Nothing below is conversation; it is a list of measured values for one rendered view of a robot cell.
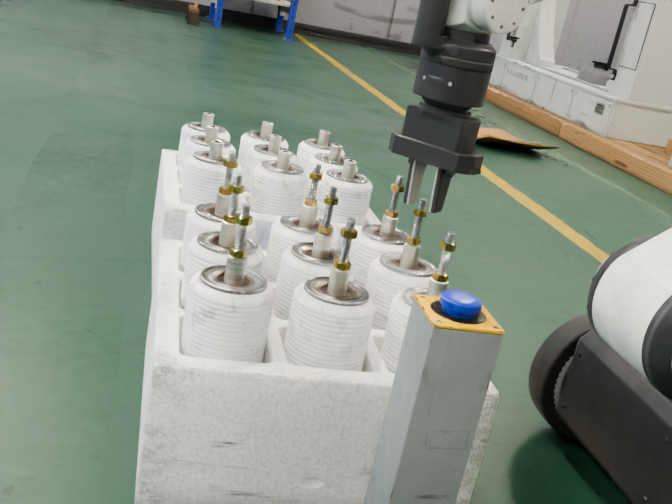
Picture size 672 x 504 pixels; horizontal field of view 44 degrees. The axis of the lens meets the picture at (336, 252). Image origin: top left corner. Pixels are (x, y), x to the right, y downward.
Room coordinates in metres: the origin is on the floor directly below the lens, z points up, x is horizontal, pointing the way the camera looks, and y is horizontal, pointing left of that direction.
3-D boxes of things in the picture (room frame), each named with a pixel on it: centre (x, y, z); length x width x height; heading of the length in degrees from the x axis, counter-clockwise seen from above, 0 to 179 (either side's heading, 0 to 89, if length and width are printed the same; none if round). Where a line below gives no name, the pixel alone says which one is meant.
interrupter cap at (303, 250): (1.00, 0.02, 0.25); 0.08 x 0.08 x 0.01
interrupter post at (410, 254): (1.03, -0.10, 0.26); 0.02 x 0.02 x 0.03
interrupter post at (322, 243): (1.00, 0.02, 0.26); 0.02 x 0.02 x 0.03
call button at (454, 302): (0.74, -0.12, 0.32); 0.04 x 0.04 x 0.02
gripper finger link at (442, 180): (1.02, -0.12, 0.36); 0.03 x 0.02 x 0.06; 148
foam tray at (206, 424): (1.00, 0.02, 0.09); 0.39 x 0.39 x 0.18; 14
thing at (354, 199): (1.44, 0.01, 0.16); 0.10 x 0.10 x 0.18
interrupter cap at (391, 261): (1.03, -0.10, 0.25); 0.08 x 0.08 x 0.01
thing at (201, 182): (1.38, 0.23, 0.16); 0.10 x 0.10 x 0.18
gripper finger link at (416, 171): (1.04, -0.08, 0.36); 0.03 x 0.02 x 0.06; 148
